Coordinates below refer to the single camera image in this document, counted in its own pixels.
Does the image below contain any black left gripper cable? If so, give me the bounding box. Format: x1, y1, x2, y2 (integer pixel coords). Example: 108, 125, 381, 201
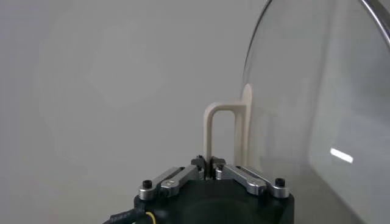
102, 208, 157, 224

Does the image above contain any glass lid with cream handle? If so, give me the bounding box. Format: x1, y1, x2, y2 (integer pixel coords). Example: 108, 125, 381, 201
203, 0, 390, 224

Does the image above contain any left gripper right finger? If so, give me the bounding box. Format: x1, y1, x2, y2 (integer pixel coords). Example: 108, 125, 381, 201
210, 156, 290, 200

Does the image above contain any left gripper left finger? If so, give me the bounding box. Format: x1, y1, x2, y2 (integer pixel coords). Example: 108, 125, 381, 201
138, 155, 208, 201

